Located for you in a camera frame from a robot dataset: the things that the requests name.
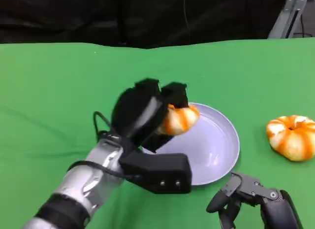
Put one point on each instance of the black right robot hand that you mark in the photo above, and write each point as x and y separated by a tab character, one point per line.
270	206

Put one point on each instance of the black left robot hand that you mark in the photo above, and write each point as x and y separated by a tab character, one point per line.
133	110

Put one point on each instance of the orange white toy bread roll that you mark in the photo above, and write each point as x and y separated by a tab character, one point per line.
182	120
290	142

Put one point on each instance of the lilac plate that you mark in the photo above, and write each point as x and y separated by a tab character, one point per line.
209	150

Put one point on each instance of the green table cloth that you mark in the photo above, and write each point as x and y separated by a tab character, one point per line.
49	91

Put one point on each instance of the black backdrop curtain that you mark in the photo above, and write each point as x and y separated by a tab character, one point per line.
98	17

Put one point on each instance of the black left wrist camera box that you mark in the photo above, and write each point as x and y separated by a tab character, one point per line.
160	170

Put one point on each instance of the grey metal frame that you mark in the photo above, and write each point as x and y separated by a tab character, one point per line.
285	19

